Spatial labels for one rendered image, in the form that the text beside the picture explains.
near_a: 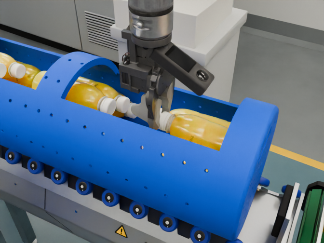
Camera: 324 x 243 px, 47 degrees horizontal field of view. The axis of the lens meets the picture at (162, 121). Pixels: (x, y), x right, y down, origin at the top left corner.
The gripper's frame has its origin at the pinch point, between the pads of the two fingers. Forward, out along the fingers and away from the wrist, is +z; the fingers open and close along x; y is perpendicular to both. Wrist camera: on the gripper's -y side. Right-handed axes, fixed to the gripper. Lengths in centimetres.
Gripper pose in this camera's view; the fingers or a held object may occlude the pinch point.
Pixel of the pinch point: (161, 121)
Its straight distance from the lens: 76.6
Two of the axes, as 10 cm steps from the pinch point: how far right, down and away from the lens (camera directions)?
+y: -9.0, -2.9, 3.3
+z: 0.0, 7.5, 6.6
